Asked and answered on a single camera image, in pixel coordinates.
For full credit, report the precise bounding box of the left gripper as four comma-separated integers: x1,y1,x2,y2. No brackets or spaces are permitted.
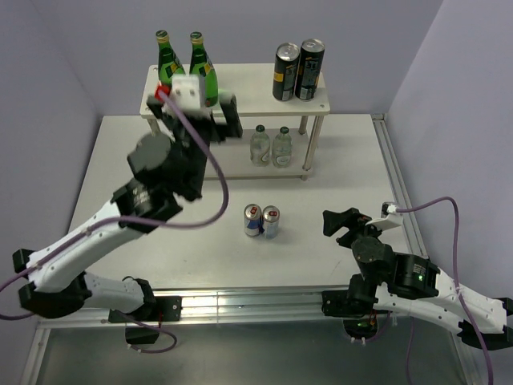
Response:
148,94,240,193

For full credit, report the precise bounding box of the clear Chang bottle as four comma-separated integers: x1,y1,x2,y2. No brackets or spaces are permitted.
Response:
272,126,293,168
250,124,271,167

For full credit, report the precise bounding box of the green Perrier bottle front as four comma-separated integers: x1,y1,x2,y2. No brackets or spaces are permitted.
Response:
189,31,219,107

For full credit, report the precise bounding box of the green perrier bottle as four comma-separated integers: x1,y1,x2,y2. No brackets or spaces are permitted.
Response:
156,30,186,86
189,31,219,107

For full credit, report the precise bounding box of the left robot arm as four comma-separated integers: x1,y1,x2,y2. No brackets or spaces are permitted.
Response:
13,94,242,321

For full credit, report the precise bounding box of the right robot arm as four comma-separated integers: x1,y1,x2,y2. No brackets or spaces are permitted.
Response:
321,203,512,351

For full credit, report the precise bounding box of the white two-tier shelf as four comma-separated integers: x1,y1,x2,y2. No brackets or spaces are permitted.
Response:
138,63,332,185

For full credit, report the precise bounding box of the silver can right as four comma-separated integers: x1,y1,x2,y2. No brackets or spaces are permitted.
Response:
262,205,281,239

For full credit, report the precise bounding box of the blue silver can left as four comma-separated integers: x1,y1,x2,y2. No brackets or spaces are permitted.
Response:
244,204,262,237

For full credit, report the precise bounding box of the black tall can left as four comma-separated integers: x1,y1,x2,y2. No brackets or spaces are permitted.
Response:
273,43,300,101

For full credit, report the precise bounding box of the black tall can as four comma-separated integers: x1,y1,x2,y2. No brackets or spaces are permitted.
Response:
273,43,300,101
295,38,325,101

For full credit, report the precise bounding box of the black tall can right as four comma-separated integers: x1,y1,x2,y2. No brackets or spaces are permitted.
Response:
295,38,325,101

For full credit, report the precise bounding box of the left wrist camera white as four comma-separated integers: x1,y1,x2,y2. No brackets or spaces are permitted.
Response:
155,74,209,118

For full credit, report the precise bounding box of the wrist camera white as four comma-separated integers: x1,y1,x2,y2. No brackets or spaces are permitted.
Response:
155,74,209,118
366,202,403,232

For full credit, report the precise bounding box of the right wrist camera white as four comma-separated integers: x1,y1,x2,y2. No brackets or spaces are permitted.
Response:
366,202,403,232

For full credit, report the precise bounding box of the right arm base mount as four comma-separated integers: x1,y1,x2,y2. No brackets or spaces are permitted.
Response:
321,290,391,347

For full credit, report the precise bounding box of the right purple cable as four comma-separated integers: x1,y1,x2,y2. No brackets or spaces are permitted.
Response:
390,196,496,385

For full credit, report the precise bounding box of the aluminium rail frame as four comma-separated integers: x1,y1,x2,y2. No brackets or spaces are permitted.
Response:
19,112,482,385

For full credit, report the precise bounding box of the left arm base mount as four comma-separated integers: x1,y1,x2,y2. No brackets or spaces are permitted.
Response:
107,296,182,355

